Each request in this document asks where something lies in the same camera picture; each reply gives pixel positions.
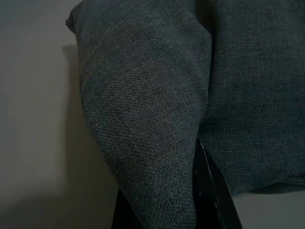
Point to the white bed mattress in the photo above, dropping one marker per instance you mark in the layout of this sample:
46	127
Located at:
274	210

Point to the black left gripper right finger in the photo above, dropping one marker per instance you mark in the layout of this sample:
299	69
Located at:
209	202

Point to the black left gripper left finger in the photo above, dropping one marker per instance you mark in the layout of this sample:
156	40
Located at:
121	214

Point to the grey fabric pillow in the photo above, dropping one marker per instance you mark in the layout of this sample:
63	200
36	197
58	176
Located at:
143	95

